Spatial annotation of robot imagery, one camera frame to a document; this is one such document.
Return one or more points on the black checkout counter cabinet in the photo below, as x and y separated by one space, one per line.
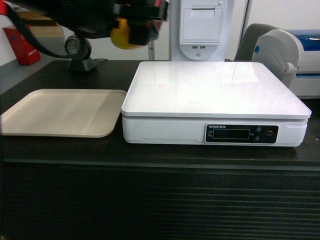
55 188

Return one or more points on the black barcode scanner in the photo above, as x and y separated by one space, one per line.
79 49

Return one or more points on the white blue label printer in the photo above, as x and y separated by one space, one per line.
293 56

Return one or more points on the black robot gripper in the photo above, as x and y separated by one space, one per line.
139 20

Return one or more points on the white digital checkout scale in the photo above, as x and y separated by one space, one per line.
212 103

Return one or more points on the beige plastic tray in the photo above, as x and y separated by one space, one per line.
74 113

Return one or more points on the white receipt printer kiosk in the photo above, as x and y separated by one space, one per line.
205 30

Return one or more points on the red fire extinguisher box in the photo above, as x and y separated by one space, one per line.
25 53

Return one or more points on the dark red yellow mango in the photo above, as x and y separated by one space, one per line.
120 36

